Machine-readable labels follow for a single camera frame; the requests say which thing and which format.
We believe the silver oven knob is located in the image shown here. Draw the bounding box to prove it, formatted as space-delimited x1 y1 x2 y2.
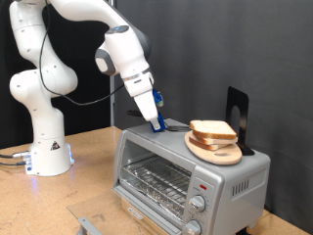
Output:
184 218 203 235
189 195 207 213

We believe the black metal bookend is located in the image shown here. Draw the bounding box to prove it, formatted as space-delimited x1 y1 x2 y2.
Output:
225 85 256 157

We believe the pale wooden toast slice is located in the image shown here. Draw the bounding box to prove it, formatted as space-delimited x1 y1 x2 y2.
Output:
191 130 239 146

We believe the wooden crate under oven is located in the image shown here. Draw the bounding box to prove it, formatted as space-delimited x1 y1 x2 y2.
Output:
119 197 164 235

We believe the black backdrop curtain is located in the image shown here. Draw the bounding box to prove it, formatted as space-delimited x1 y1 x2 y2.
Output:
0 0 112 150

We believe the base cable with silver connector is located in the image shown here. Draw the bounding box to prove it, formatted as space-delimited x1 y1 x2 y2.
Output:
0 150 32 161

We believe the vertical metal pole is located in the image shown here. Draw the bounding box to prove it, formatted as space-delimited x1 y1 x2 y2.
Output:
108 0 116 127

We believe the spatula with blue grip block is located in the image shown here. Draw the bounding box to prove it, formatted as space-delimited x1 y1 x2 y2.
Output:
126 110 193 133

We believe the white bread slice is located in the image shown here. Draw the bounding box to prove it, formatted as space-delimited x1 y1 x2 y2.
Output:
189 119 238 141

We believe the black base cable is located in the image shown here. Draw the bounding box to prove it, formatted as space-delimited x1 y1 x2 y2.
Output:
0 160 32 167

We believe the silver toaster oven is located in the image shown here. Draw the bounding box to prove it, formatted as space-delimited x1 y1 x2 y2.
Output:
112 117 272 235

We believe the brown-edged wooden toast slice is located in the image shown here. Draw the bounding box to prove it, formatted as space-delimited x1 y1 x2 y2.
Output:
188 136 229 151

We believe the oval wooden cutting board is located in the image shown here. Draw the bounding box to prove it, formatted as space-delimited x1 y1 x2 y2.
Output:
184 130 244 165

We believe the dark grey backdrop panel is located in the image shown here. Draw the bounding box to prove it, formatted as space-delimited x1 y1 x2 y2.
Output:
114 0 313 234

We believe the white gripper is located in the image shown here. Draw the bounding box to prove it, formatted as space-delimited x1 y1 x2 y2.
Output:
124 72 162 131

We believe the wire oven rack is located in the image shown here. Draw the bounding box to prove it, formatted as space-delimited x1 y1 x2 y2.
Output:
120 155 193 218

